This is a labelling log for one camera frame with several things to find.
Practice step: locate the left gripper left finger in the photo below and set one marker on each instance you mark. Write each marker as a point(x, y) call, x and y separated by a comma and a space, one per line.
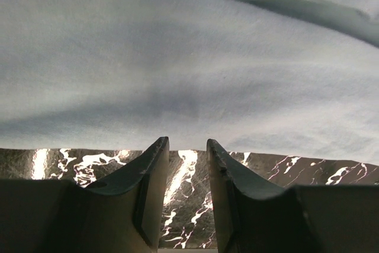
point(125, 208)

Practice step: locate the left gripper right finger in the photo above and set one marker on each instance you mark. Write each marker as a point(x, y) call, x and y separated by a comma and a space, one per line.
point(251, 214)

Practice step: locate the blue-grey t shirt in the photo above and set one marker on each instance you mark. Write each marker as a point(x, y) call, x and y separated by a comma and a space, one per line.
point(295, 77)

